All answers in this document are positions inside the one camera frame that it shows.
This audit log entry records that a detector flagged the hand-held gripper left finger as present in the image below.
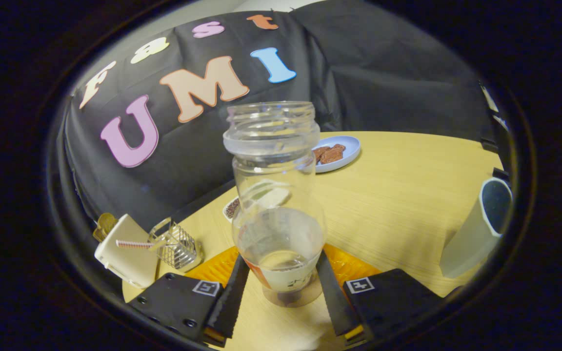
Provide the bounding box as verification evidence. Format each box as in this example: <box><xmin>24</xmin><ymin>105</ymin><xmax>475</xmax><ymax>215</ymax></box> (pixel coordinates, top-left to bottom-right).
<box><xmin>127</xmin><ymin>246</ymin><xmax>251</xmax><ymax>348</ymax></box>

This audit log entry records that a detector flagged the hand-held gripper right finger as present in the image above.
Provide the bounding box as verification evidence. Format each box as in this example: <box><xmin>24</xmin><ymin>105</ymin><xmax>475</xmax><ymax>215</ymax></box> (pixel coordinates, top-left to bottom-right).
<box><xmin>315</xmin><ymin>243</ymin><xmax>445</xmax><ymax>347</ymax></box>

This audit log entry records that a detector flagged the printed round wooden coaster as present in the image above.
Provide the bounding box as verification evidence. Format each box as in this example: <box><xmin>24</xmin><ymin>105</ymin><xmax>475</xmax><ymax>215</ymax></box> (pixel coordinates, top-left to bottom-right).
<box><xmin>261</xmin><ymin>273</ymin><xmax>323</xmax><ymax>308</ymax></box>

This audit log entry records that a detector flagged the clear plastic juice bottle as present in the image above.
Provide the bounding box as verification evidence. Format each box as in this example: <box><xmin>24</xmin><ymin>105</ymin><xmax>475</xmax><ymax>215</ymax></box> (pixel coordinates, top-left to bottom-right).
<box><xmin>222</xmin><ymin>101</ymin><xmax>328</xmax><ymax>293</ymax></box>

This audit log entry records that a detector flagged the pale cup with blue inside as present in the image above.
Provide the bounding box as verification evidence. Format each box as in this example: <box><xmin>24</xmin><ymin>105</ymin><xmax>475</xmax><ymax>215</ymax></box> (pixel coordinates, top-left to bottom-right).
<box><xmin>440</xmin><ymin>177</ymin><xmax>513</xmax><ymax>278</ymax></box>

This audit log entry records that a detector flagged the white divided dish with grains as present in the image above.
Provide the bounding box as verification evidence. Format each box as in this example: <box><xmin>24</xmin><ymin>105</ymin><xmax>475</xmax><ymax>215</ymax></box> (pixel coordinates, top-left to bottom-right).
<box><xmin>222</xmin><ymin>180</ymin><xmax>291</xmax><ymax>222</ymax></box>

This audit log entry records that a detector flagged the wooden table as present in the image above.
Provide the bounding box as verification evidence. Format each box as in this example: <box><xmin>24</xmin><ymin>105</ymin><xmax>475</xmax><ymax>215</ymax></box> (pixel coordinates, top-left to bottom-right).
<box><xmin>122</xmin><ymin>131</ymin><xmax>506</xmax><ymax>351</ymax></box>

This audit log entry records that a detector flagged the white box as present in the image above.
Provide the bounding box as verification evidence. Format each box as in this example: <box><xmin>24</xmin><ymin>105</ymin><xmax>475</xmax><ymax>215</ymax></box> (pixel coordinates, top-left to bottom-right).
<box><xmin>95</xmin><ymin>214</ymin><xmax>161</xmax><ymax>289</ymax></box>

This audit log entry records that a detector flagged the pink striped straw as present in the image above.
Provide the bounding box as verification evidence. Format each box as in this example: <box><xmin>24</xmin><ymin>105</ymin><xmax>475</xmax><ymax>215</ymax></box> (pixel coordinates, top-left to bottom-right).
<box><xmin>116</xmin><ymin>239</ymin><xmax>167</xmax><ymax>250</ymax></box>

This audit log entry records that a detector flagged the gold ornament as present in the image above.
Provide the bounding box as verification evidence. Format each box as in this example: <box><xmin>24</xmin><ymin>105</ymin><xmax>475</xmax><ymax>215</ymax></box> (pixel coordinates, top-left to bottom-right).
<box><xmin>92</xmin><ymin>213</ymin><xmax>118</xmax><ymax>243</ymax></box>

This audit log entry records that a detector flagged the light blue plate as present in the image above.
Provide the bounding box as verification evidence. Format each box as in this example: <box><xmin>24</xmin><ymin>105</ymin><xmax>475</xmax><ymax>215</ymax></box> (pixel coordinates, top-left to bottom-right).
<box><xmin>310</xmin><ymin>136</ymin><xmax>361</xmax><ymax>174</ymax></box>

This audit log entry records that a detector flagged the metal wire basket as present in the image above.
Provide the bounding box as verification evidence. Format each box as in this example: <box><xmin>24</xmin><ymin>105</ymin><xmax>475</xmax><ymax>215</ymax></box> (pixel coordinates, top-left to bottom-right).
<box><xmin>148</xmin><ymin>218</ymin><xmax>199</xmax><ymax>270</ymax></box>

